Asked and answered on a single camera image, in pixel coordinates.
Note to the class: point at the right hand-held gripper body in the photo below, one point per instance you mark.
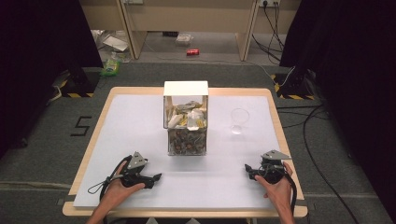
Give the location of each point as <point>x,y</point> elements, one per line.
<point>272,169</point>

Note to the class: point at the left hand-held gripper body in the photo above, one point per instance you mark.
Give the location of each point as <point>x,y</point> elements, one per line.
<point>133,168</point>

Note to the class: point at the person's right hand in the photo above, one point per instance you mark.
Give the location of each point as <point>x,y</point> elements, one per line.
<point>278,191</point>

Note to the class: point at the person's left hand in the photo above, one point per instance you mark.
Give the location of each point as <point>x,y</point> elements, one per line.
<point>118,193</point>

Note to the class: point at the white table mat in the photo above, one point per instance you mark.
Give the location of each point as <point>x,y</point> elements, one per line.
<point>140,140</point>

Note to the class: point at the wooden table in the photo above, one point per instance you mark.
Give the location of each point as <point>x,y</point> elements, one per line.
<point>93,146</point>

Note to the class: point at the clear plastic cup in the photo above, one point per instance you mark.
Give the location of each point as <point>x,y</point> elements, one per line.
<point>239,121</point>

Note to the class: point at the clear box with white lid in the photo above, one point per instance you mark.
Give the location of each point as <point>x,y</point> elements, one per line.
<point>186,118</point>

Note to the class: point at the pile of snack packets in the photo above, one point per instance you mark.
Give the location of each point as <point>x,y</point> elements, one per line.
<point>186,117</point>

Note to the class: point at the black striped stand base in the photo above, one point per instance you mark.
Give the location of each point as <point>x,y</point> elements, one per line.
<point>77,85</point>
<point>294,87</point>

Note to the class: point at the green snack packet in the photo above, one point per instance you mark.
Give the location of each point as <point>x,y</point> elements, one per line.
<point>110,67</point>

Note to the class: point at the black curtain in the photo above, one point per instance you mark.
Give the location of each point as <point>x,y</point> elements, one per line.
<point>40,62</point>
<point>351,77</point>

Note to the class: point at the white plastic bag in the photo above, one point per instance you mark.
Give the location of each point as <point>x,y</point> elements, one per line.
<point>113,43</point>

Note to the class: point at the red can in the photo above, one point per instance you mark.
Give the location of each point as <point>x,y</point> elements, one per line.
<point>192,52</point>

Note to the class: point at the clear plastic container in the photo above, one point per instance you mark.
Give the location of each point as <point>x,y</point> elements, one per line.
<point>184,39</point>

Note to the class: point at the wooden desk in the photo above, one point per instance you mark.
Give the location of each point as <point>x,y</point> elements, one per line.
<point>193,15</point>

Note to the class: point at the white wall socket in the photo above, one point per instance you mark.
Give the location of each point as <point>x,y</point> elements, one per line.
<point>269,2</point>

